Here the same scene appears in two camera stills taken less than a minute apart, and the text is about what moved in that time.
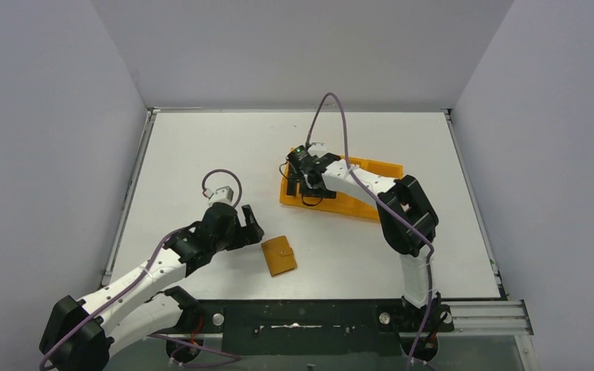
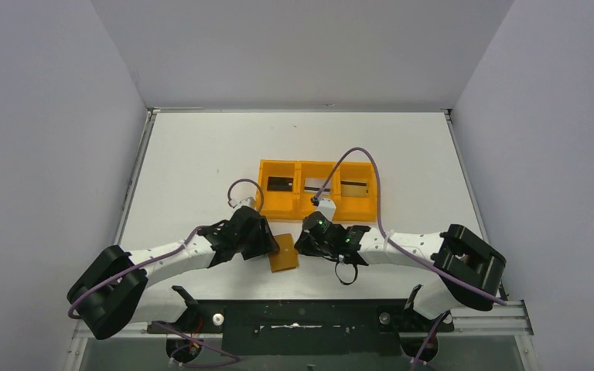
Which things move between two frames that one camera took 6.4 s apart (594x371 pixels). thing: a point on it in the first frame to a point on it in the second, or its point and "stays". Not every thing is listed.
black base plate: [318, 328] stays
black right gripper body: [303, 179] to [303, 241]
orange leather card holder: [279, 256] stays
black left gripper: [243, 231] to [264, 237]
